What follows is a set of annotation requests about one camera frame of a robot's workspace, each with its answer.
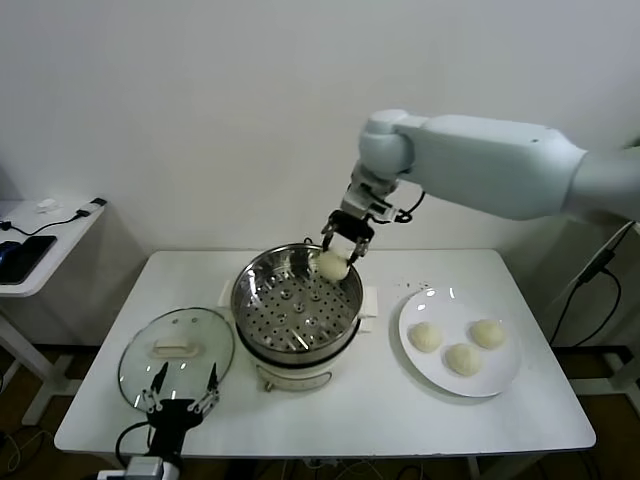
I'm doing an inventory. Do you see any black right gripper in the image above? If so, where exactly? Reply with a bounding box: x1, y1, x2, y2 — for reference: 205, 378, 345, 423
321, 210, 375, 267

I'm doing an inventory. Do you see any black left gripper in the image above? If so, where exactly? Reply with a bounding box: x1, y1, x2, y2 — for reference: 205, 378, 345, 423
139, 362, 222, 458

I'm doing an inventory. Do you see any white steamed baozi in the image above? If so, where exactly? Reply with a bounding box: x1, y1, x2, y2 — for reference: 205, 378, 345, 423
317, 249, 351, 282
444, 342, 484, 376
469, 318, 507, 350
408, 322, 444, 354

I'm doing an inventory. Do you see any round glass pot lid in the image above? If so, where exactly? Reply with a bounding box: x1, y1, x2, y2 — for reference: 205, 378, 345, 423
117, 307, 236, 416

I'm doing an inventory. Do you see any stainless steel steamer basket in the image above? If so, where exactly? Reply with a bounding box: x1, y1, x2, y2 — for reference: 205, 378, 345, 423
218, 243, 380, 354

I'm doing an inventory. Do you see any round white plate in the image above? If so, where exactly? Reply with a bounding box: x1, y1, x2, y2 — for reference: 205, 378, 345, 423
397, 286, 523, 399

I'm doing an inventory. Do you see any black tablet device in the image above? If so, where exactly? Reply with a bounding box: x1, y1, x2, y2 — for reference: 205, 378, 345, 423
0, 235, 57, 287

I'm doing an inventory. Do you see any white side table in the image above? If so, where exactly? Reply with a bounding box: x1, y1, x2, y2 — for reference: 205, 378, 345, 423
0, 198, 109, 429

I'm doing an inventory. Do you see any white side desk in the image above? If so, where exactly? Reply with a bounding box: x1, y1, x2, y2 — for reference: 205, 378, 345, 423
569, 344, 640, 399

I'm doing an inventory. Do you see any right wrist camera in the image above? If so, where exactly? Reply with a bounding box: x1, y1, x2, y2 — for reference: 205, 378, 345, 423
367, 199, 404, 224

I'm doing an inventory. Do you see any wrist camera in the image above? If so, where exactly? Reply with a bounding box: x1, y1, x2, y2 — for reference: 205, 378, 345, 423
367, 199, 404, 224
124, 457, 166, 480

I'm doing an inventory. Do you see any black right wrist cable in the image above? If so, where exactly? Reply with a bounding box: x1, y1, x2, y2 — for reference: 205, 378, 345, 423
394, 185, 426, 224

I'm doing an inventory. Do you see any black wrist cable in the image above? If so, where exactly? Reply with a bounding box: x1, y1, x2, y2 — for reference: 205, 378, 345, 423
114, 419, 154, 469
394, 185, 426, 224

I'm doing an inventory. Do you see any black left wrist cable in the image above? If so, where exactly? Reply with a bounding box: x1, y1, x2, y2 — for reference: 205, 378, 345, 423
114, 419, 154, 469

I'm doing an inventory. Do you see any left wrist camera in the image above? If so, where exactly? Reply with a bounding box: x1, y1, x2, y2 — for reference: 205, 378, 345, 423
124, 457, 166, 480

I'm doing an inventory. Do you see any black charging cable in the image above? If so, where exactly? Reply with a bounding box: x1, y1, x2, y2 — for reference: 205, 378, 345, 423
0, 197, 108, 236

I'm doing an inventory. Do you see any thin white cable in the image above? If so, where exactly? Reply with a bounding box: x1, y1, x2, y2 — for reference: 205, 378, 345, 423
544, 219, 636, 306

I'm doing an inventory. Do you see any black power adapter cable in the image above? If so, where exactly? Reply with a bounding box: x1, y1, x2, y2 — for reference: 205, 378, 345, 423
548, 247, 624, 346

